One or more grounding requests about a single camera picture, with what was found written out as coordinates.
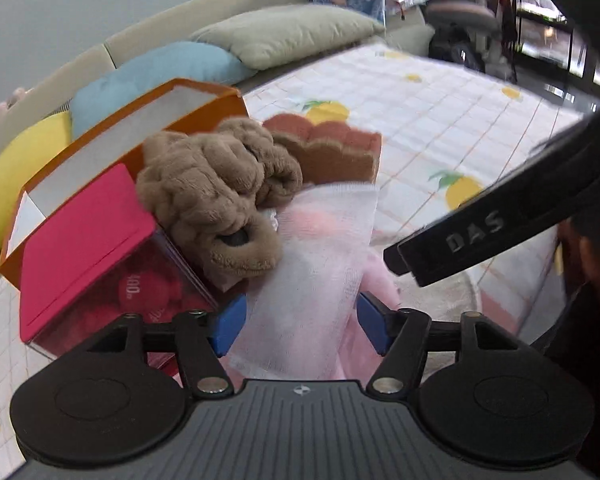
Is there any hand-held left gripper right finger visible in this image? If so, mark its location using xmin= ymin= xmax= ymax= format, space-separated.
xmin=356 ymin=291 xmax=519 ymax=395

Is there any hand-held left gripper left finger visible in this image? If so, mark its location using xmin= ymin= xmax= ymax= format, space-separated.
xmin=82 ymin=294 xmax=248 ymax=399

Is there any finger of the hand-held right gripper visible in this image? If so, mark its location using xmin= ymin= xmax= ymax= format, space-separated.
xmin=383 ymin=95 xmax=600 ymax=289

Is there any white mesh cloth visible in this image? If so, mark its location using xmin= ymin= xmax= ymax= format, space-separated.
xmin=227 ymin=180 xmax=381 ymax=381

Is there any brown plush toy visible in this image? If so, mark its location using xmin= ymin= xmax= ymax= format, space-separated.
xmin=136 ymin=117 xmax=305 ymax=281

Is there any red-brown scalloped sponge cloth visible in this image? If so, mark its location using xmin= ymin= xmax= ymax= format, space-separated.
xmin=262 ymin=112 xmax=384 ymax=187

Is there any orange cardboard box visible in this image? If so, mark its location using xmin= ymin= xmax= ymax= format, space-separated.
xmin=0 ymin=77 xmax=249 ymax=294

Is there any pink fabric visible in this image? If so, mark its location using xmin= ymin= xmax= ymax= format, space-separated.
xmin=330 ymin=230 xmax=407 ymax=381

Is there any beige fuzzy cloth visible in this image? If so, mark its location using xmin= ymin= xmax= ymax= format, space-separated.
xmin=394 ymin=259 xmax=482 ymax=328

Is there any office chair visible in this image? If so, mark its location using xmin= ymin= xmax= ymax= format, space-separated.
xmin=424 ymin=0 xmax=504 ymax=74

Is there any pink box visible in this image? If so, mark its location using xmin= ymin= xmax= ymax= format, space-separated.
xmin=19 ymin=162 xmax=222 ymax=362

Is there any yellow pillow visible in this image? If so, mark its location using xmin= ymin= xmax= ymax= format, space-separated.
xmin=0 ymin=112 xmax=77 ymax=279

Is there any blue pillow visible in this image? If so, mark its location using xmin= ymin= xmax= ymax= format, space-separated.
xmin=70 ymin=41 xmax=259 ymax=139

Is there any beige pillow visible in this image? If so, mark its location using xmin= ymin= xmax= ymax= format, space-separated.
xmin=190 ymin=4 xmax=387 ymax=71

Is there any beige sofa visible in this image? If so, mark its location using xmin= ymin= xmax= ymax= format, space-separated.
xmin=0 ymin=0 xmax=437 ymax=137

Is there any pink plush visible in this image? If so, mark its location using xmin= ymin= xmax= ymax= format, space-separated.
xmin=0 ymin=87 xmax=27 ymax=132

